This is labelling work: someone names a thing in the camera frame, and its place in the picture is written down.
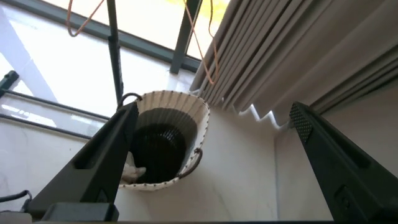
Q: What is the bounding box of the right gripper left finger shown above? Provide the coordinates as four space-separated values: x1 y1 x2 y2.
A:
26 101 140 222

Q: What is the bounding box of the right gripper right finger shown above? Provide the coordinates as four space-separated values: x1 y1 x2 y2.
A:
289 101 398 222

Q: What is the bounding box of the white laundry basket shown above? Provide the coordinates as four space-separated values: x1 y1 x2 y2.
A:
117 90 211 192

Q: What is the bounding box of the black clothes rack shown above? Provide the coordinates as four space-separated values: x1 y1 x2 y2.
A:
0 0 124 141

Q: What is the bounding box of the cream printed garment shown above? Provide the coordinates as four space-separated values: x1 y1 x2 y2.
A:
121 152 147 184

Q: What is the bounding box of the beige curtain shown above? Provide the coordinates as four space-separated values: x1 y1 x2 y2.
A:
189 0 398 128

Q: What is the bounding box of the window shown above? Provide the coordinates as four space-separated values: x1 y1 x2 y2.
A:
0 0 231 75

